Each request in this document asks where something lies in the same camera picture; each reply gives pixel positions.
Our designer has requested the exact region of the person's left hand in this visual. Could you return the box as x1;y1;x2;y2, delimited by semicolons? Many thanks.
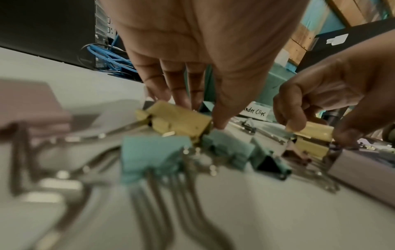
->
98;0;309;131

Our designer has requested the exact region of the person's right hand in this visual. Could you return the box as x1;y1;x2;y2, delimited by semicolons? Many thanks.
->
273;45;395;148

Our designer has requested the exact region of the small yellow binder clip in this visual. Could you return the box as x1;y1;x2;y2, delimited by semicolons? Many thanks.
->
285;121;335;143
295;138;330;159

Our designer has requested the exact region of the large yellow binder clip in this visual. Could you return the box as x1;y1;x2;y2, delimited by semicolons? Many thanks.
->
135;100;214;145

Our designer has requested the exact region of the black box with white tape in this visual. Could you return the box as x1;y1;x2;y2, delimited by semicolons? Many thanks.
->
295;18;395;74

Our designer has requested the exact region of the wooden crate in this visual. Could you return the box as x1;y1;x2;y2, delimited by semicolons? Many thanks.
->
285;0;395;66

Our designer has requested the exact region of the teal storage bin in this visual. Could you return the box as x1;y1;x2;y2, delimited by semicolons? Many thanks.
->
204;62;298;123

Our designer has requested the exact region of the small pink binder clip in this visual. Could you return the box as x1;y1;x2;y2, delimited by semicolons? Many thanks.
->
281;141;313;165

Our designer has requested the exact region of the large pink binder clip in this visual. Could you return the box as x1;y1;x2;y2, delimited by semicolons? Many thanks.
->
325;148;395;208
0;78;124;250

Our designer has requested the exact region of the white handwritten label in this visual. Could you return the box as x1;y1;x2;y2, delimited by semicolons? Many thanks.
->
242;100;272;122

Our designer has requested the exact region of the grey computer case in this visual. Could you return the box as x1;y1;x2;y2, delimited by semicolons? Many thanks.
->
94;0;119;46

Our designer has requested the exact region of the small black binder clip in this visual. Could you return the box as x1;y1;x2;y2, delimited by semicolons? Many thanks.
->
242;119;257;135

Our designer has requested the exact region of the medium teal binder clip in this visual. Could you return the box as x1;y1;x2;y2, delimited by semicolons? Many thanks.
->
249;137;293;182
200;129;257;173

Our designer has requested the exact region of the large teal binder clip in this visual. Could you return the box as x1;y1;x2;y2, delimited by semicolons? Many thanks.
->
120;135;235;250

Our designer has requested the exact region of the black monitor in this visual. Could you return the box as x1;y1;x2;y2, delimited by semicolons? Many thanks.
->
0;0;97;68

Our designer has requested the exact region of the blue cable bundle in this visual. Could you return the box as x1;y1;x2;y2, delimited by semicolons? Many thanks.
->
81;36;138;77

